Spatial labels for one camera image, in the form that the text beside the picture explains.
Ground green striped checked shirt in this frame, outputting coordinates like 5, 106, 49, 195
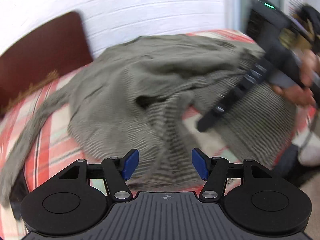
0, 33, 298, 208

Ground person's right hand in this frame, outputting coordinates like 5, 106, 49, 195
271, 50, 319, 107

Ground dark brown wooden board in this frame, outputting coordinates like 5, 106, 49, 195
1, 11, 93, 115

